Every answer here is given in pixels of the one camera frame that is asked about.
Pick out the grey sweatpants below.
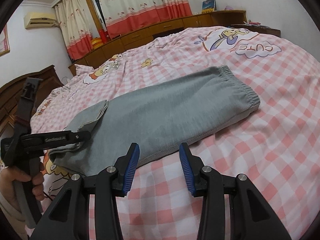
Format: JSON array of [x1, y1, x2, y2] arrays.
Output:
[[49, 66, 260, 176]]

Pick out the person's left hand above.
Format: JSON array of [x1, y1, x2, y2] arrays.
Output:
[[0, 162, 46, 210]]

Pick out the dark wooden wardrobe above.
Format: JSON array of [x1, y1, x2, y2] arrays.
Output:
[[0, 65, 63, 139]]

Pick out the pink checkered bed quilt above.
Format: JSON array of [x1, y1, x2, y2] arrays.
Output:
[[31, 27, 319, 239]]

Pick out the yellow red box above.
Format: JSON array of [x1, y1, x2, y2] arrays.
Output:
[[91, 37, 104, 50]]

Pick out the red and cream curtain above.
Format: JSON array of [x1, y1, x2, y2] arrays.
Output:
[[54, 0, 192, 60]]

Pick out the dark bedside table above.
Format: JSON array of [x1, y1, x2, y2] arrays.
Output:
[[231, 24, 281, 37]]

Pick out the wooden window-side cabinet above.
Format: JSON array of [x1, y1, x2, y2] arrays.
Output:
[[69, 10, 247, 76]]

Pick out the blue book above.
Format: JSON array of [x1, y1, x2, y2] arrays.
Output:
[[201, 0, 216, 14]]

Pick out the framed wall picture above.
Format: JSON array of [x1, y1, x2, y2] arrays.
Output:
[[0, 26, 10, 56]]

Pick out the wall air conditioner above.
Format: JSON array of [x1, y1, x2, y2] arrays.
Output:
[[24, 12, 59, 29]]

